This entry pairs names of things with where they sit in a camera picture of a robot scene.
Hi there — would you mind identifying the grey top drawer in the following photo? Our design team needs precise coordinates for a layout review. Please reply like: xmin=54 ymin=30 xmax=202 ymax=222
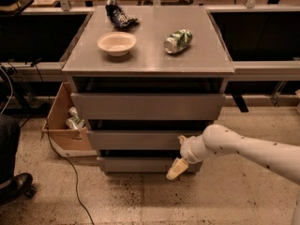
xmin=71 ymin=93 xmax=225 ymax=121

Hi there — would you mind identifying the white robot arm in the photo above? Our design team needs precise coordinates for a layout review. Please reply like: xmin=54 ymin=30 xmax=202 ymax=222
xmin=166 ymin=125 xmax=300 ymax=185

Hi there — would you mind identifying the grey right side rail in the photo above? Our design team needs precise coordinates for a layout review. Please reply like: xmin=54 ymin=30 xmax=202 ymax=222
xmin=229 ymin=61 xmax=300 ymax=82

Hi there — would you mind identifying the green soda can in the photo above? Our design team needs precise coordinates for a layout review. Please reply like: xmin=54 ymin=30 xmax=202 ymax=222
xmin=164 ymin=29 xmax=193 ymax=54

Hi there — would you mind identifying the crumpled blue chip bag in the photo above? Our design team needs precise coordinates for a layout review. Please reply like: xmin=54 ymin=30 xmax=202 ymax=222
xmin=105 ymin=0 xmax=138 ymax=29

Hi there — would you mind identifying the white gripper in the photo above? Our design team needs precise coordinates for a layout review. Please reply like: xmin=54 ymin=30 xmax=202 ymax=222
xmin=166 ymin=135 xmax=206 ymax=180

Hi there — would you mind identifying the green can in box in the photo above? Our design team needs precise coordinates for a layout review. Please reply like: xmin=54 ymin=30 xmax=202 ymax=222
xmin=66 ymin=107 xmax=84 ymax=131

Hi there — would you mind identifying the grey bottom drawer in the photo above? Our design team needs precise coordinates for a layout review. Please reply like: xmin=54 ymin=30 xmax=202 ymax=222
xmin=97 ymin=156 xmax=203 ymax=174

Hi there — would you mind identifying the cardboard box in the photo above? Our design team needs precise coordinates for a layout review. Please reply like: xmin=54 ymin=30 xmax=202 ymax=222
xmin=42 ymin=82 xmax=97 ymax=158

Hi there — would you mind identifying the grey rail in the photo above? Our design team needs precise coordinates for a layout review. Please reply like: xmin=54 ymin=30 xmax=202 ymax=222
xmin=1 ymin=62 xmax=67 ymax=83
xmin=229 ymin=61 xmax=300 ymax=82

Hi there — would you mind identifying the grey drawer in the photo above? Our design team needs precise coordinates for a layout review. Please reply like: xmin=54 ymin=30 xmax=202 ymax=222
xmin=87 ymin=130 xmax=202 ymax=150
xmin=71 ymin=93 xmax=225 ymax=121
xmin=97 ymin=156 xmax=203 ymax=174

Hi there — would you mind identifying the grey left side rail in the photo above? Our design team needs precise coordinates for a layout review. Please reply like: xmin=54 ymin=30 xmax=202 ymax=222
xmin=1 ymin=62 xmax=67 ymax=83

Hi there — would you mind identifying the grey drawer cabinet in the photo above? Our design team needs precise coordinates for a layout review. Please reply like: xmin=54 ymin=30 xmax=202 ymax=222
xmin=63 ymin=6 xmax=234 ymax=159

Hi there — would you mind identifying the white paper bowl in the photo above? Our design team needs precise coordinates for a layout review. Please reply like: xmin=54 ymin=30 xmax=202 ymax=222
xmin=97 ymin=32 xmax=137 ymax=57

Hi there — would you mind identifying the dark trouser leg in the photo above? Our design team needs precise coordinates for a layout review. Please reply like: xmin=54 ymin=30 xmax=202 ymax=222
xmin=0 ymin=114 xmax=21 ymax=184

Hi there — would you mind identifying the black floor cable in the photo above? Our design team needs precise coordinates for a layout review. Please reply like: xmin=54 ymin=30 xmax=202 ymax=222
xmin=31 ymin=59 xmax=96 ymax=225

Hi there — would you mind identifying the black leather shoe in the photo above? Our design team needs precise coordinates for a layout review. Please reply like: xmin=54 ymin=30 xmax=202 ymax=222
xmin=0 ymin=172 xmax=37 ymax=205

